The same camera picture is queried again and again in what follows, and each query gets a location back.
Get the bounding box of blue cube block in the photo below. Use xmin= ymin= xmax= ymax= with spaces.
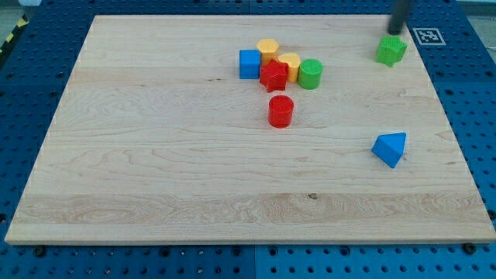
xmin=239 ymin=50 xmax=261 ymax=79

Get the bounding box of red star block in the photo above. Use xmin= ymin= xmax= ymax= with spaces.
xmin=260 ymin=60 xmax=288 ymax=93

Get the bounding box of yellow hexagon block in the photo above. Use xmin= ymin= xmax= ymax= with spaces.
xmin=256 ymin=38 xmax=280 ymax=66

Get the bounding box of yellow heart block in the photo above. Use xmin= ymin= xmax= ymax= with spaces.
xmin=277 ymin=53 xmax=301 ymax=83

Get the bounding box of green cylinder block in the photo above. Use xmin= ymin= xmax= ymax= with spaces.
xmin=298 ymin=59 xmax=324 ymax=90

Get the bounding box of yellow black hazard tape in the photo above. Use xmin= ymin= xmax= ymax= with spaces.
xmin=1 ymin=14 xmax=29 ymax=56

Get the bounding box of green star block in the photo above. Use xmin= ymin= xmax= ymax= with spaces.
xmin=376 ymin=36 xmax=408 ymax=67

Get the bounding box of wooden board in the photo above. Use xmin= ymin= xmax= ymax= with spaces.
xmin=5 ymin=15 xmax=495 ymax=246

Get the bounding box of black cylindrical robot arm tip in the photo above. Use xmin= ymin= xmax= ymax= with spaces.
xmin=387 ymin=0 xmax=412 ymax=36

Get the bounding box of red cylinder block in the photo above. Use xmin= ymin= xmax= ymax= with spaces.
xmin=267 ymin=95 xmax=295 ymax=128

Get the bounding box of white fiducial marker tag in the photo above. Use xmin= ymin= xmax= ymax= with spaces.
xmin=413 ymin=27 xmax=446 ymax=46

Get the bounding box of blue triangle block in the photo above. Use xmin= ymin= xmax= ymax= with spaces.
xmin=371 ymin=133 xmax=407 ymax=168

